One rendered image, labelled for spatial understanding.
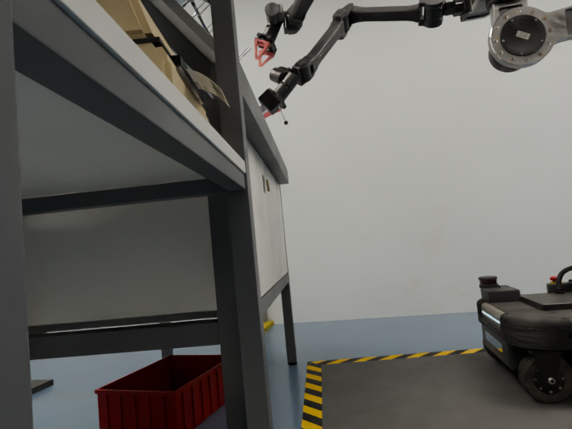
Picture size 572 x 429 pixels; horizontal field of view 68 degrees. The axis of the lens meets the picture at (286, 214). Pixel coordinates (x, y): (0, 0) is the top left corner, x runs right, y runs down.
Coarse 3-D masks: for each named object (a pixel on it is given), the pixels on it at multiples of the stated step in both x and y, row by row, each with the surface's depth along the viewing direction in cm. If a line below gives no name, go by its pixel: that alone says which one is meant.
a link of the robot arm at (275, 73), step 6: (300, 60) 167; (282, 66) 173; (294, 66) 166; (300, 66) 165; (270, 72) 171; (276, 72) 169; (282, 72) 168; (294, 72) 169; (270, 78) 172; (276, 78) 169; (300, 78) 168; (300, 84) 170
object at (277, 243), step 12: (264, 168) 137; (276, 180) 176; (276, 192) 170; (276, 204) 165; (276, 216) 160; (276, 228) 155; (276, 240) 151; (276, 252) 147; (276, 264) 143; (276, 276) 139
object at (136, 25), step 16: (96, 0) 44; (112, 0) 44; (128, 0) 44; (112, 16) 44; (128, 16) 44; (144, 16) 45; (128, 32) 45; (144, 32) 45; (160, 32) 54; (144, 48) 44; (160, 48) 44; (160, 64) 44; (176, 64) 48; (176, 80) 46; (192, 80) 54; (192, 96) 54
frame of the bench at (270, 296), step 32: (224, 224) 75; (224, 256) 75; (224, 288) 74; (288, 288) 187; (224, 320) 74; (288, 320) 186; (32, 352) 76; (64, 352) 76; (96, 352) 75; (224, 352) 74; (288, 352) 185; (224, 384) 73
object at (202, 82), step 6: (192, 72) 51; (198, 72) 51; (192, 78) 53; (198, 78) 53; (204, 78) 52; (198, 84) 55; (204, 84) 54; (210, 84) 53; (210, 90) 56; (216, 90) 54; (222, 96) 54
